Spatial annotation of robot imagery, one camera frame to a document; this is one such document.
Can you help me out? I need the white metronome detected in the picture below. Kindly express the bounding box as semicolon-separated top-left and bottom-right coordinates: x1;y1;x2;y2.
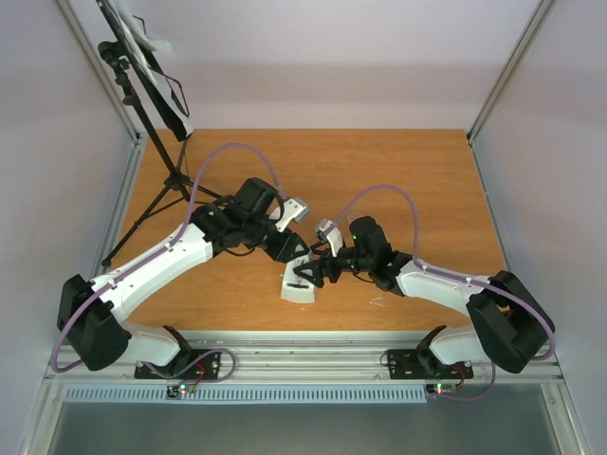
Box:
281;256;316;304

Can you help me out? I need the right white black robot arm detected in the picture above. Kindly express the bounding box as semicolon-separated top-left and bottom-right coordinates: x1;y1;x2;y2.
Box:
294;216;555;376

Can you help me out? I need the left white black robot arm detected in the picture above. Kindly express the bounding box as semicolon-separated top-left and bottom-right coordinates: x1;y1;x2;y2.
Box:
57;177;309;377

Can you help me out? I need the right small circuit board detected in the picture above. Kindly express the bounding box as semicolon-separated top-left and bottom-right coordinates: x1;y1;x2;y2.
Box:
426;382;459;395

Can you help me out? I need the small circuit board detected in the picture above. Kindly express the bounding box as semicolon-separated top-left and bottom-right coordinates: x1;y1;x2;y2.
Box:
165;383;196;399
426;382;459;395

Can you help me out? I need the left small circuit board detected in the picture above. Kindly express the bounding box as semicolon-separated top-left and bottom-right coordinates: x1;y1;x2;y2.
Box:
165;383;196;399

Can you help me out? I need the black music stand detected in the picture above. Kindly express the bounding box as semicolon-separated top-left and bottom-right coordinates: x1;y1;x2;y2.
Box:
96;1;220;267

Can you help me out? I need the white sheet music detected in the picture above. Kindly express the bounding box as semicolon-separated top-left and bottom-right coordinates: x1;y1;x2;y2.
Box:
114;1;173;54

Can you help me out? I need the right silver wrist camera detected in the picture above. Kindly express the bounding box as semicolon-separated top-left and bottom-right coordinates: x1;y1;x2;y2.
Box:
314;218;344;257

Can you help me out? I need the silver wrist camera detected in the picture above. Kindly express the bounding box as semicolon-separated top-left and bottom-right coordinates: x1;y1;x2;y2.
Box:
314;218;344;257
270;198;310;232

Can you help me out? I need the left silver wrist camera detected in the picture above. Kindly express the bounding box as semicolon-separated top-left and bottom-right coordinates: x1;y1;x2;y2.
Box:
270;198;310;232

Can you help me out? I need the aluminium frame rail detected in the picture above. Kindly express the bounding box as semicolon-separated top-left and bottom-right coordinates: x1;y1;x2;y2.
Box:
44;330;564;385

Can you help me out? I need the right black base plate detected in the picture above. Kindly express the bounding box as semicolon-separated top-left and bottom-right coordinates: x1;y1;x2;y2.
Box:
380;349;474;380

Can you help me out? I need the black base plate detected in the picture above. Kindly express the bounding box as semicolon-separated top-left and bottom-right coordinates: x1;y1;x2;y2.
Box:
134;348;238;382
380;349;474;380

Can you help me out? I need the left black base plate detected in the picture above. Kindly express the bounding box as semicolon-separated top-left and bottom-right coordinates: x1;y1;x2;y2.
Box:
134;348;238;382

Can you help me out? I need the grey slotted cable duct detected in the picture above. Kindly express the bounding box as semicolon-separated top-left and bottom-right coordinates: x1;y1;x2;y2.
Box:
63;384;426;405

